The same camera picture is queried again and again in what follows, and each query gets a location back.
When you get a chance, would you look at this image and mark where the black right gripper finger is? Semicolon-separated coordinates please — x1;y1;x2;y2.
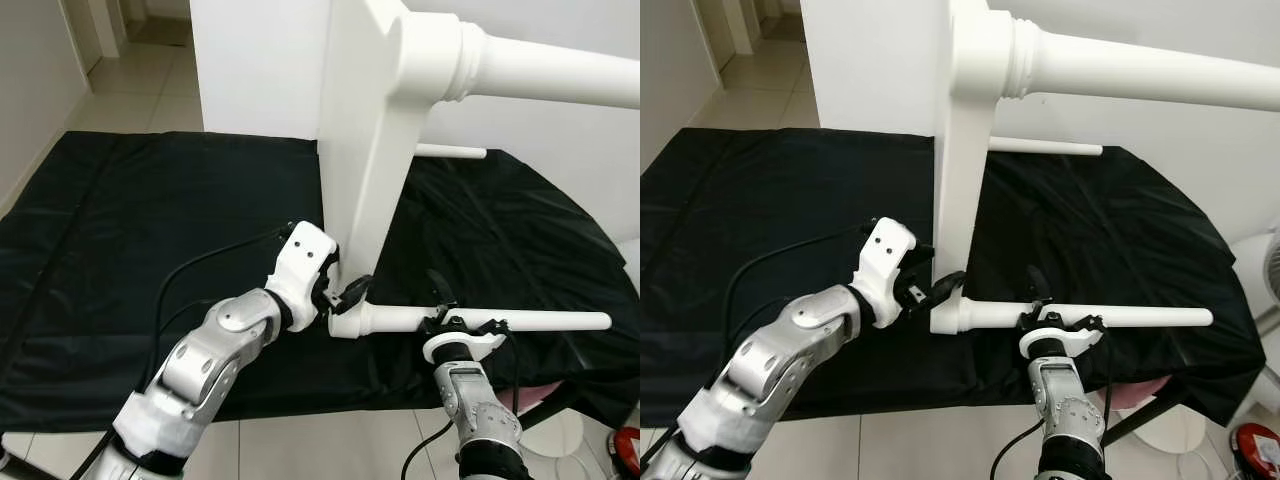
1024;264;1053;309
426;268;460;313

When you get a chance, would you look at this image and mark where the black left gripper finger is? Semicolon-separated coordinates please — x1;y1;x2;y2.
334;274;376;313
928;269;970;304

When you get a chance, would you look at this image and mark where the white tapered table leg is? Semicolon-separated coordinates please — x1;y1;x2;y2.
358;303;613;337
958;299;1215;334
413;144;489;161
1018;22;1280;113
458;28;640;111
988;136;1104;158

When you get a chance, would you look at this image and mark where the white plastic children table top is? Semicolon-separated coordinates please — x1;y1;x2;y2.
318;0;471;341
930;0;1043;336

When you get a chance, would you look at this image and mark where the black metal table leg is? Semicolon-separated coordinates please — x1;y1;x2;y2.
518;385;581;426
1100;392;1186;446

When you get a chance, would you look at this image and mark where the black table cloth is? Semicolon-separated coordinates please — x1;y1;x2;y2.
0;130;640;431
640;127;1266;426

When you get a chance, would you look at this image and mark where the red round floor device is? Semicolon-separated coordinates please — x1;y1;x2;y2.
1235;420;1280;471
610;428;640;477

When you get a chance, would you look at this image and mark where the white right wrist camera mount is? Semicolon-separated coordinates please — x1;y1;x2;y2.
1018;327;1103;361
421;330;509;365

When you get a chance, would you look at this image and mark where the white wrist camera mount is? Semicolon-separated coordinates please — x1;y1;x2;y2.
856;217;921;327
265;222;339;333
1018;327;1103;361
421;330;509;365

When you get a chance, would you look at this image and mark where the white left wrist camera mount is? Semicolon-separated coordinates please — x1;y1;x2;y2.
856;217;921;327
265;222;339;333

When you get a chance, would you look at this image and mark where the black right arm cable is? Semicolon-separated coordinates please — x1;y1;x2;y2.
400;335;523;480
988;332;1117;480

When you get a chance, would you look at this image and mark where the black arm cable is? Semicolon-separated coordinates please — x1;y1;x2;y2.
988;332;1117;480
722;224;873;336
150;226;293;386
400;335;523;480

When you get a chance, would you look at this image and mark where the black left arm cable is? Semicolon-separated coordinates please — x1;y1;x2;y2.
722;224;873;336
150;226;293;386

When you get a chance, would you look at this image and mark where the white door frame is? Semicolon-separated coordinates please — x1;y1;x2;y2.
85;0;126;59
712;0;759;56

